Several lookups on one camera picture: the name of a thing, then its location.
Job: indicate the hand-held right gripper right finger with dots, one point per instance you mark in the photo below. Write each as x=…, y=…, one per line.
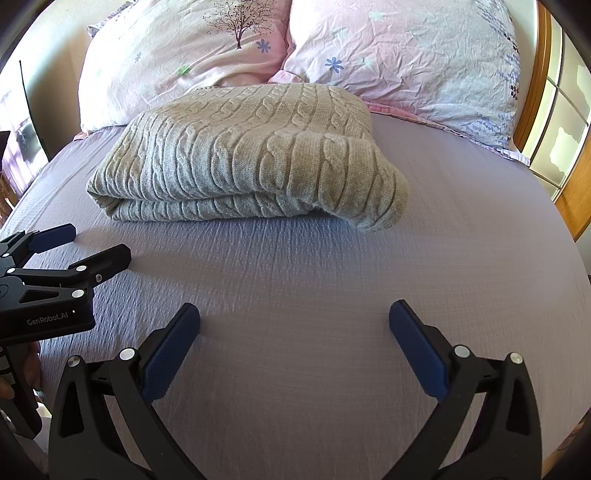
x=418, y=355

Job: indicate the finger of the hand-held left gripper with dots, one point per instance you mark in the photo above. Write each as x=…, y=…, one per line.
x=108, y=263
x=53, y=237

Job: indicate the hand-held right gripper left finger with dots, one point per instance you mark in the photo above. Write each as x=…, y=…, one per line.
x=168, y=355

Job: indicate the person's left hand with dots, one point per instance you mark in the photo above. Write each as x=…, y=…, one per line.
x=31, y=369

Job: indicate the dark framed picture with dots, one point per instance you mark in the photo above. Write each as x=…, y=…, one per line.
x=23, y=138

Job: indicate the purple bed sheet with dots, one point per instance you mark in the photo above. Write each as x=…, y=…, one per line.
x=295, y=267

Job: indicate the pink tree print pillow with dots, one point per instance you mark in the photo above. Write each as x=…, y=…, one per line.
x=161, y=60

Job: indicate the pink flower print pillow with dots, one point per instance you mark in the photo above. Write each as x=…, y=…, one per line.
x=415, y=60

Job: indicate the wooden headboard with glass panes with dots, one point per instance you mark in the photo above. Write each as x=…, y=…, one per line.
x=535, y=83

